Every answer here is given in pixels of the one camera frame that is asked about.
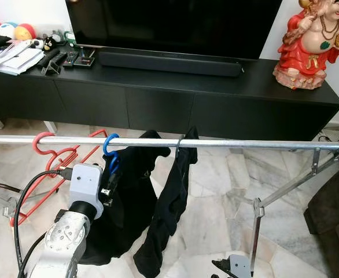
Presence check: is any black fonemas t-shirt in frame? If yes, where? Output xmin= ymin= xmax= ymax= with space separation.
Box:
xmin=80 ymin=130 xmax=171 ymax=266
xmin=133 ymin=127 xmax=200 ymax=278

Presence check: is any red plastic hanger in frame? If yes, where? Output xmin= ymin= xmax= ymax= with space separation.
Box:
xmin=10 ymin=129 xmax=109 ymax=226

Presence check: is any blue plastic hanger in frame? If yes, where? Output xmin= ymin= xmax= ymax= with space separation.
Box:
xmin=102 ymin=133 xmax=121 ymax=175

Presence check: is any black television cabinet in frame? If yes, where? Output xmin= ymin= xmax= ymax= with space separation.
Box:
xmin=0 ymin=46 xmax=339 ymax=142

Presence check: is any dark brown fabric sofa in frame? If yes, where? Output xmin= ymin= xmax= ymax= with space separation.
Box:
xmin=304 ymin=152 xmax=339 ymax=251

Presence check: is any black soundbar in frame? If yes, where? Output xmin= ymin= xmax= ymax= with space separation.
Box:
xmin=97 ymin=49 xmax=244 ymax=78

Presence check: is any silver metal clothes rack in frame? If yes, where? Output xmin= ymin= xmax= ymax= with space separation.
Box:
xmin=0 ymin=134 xmax=339 ymax=276

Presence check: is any small black yellow plush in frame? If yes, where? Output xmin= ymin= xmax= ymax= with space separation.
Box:
xmin=42 ymin=36 xmax=57 ymax=52

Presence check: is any white paper stack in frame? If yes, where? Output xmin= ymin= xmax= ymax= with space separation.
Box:
xmin=0 ymin=42 xmax=45 ymax=76

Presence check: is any orange plush ball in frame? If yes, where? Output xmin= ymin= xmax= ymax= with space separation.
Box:
xmin=13 ymin=23 xmax=36 ymax=41

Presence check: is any black flat television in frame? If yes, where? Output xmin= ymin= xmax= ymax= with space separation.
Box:
xmin=65 ymin=0 xmax=283 ymax=60

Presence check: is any teal white plush ball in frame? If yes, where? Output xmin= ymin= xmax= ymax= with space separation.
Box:
xmin=0 ymin=22 xmax=17 ymax=40

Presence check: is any red laughing buddha statue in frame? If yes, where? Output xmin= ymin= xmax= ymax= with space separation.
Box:
xmin=273 ymin=0 xmax=339 ymax=90

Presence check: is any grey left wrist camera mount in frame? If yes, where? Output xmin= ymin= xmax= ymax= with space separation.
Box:
xmin=69 ymin=163 xmax=104 ymax=208

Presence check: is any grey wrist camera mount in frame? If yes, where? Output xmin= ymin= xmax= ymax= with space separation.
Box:
xmin=227 ymin=254 xmax=252 ymax=278
xmin=69 ymin=163 xmax=104 ymax=208

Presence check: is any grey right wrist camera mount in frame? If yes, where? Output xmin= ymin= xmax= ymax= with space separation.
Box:
xmin=227 ymin=254 xmax=252 ymax=278

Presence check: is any clear bottle with green strap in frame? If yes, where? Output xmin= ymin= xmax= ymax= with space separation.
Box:
xmin=62 ymin=29 xmax=78 ymax=47

